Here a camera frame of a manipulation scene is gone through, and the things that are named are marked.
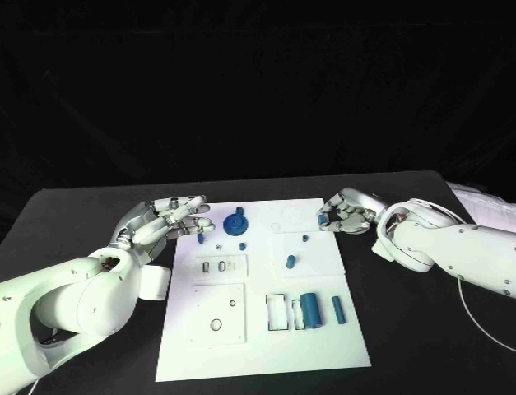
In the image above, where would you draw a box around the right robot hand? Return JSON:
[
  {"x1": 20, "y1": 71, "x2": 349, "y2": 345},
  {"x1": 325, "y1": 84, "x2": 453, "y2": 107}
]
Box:
[{"x1": 314, "y1": 187, "x2": 392, "y2": 236}]

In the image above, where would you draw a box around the white task board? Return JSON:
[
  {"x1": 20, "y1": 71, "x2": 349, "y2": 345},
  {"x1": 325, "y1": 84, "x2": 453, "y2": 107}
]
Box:
[{"x1": 154, "y1": 197, "x2": 372, "y2": 383}]

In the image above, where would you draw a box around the thin long blue cylinder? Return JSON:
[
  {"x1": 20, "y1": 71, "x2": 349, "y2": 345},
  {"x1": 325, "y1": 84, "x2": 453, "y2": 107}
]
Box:
[{"x1": 332, "y1": 295, "x2": 348, "y2": 325}]

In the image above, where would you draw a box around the large blue cylinder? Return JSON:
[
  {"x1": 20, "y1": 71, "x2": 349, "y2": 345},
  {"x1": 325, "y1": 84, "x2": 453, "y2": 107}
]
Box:
[{"x1": 299, "y1": 292, "x2": 325, "y2": 330}]

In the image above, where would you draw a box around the blue gear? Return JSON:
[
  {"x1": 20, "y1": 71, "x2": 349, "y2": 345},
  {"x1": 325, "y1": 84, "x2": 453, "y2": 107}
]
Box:
[{"x1": 222, "y1": 213, "x2": 251, "y2": 237}]

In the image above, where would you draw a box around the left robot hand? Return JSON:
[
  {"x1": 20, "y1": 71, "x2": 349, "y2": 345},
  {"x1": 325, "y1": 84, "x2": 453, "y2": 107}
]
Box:
[{"x1": 107, "y1": 194, "x2": 218, "y2": 267}]

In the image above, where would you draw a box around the white cloth bundle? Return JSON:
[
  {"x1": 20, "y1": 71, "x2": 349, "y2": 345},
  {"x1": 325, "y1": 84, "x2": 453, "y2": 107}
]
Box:
[{"x1": 446, "y1": 181, "x2": 516, "y2": 239}]

